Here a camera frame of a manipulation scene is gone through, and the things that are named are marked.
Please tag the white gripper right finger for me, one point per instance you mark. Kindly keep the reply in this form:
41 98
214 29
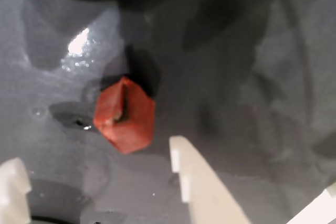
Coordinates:
202 187

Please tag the black table mat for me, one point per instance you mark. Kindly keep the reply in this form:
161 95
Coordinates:
236 103

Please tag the red cube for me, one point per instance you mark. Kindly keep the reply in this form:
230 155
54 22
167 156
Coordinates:
128 127

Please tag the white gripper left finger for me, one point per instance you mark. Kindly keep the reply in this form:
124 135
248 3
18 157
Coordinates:
13 195

